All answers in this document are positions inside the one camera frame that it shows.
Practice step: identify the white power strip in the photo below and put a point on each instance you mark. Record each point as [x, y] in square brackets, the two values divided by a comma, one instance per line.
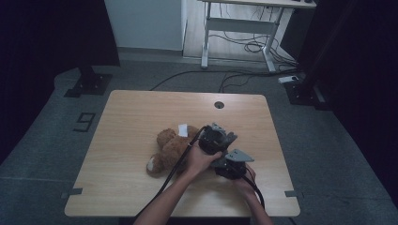
[288, 79]

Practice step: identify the grey tape strip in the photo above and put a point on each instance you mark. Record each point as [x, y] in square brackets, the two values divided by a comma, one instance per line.
[73, 192]
[293, 193]

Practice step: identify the brown teddy bear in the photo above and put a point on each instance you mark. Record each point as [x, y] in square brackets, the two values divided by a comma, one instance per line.
[172, 150]

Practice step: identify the person's right hand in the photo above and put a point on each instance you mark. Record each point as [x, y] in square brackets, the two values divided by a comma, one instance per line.
[248, 184]

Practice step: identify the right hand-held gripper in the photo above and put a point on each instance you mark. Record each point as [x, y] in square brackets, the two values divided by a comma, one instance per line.
[233, 170]

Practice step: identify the dark curtain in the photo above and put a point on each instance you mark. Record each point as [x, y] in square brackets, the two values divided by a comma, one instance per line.
[359, 62]
[47, 47]

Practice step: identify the white metal frame desk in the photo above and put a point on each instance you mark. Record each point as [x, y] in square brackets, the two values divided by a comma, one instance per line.
[241, 25]

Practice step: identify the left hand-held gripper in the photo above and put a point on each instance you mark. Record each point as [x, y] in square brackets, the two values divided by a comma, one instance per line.
[214, 139]

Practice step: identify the person's left hand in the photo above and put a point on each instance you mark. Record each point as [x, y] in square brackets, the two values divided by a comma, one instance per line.
[198, 161]

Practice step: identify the black stand base plate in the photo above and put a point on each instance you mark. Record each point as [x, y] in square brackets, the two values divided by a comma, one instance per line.
[305, 93]
[89, 84]

